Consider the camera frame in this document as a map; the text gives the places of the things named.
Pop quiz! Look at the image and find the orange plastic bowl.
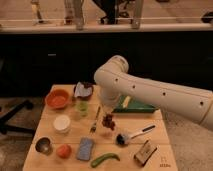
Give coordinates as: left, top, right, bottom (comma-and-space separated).
45, 89, 69, 109

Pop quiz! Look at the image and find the blue sponge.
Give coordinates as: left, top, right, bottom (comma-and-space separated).
76, 137, 94, 161

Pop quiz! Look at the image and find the brown coconut shell half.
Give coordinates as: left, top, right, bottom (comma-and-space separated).
74, 82, 94, 100

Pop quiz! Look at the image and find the green tray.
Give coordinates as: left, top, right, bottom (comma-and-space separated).
114, 95, 157, 113

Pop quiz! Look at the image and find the metal fork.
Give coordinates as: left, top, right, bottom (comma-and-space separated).
90, 106, 101, 133

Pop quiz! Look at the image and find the dark red grape bunch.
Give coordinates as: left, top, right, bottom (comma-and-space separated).
102, 114, 115, 130

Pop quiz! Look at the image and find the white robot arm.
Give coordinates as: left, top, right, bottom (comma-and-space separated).
94, 55, 213, 131

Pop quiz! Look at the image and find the green chili pepper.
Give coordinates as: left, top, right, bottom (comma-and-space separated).
90, 153, 120, 168

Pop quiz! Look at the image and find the small brown box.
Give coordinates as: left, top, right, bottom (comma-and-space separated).
134, 140, 157, 167

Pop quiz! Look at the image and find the white round cup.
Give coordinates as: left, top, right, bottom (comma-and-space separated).
53, 115, 71, 133

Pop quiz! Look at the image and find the red tomato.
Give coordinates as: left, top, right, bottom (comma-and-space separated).
56, 144, 72, 159

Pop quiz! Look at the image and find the small metal cup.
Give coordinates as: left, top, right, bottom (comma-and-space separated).
35, 137, 52, 155

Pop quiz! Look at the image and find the green plastic cup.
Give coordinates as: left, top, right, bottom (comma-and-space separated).
77, 101, 88, 117

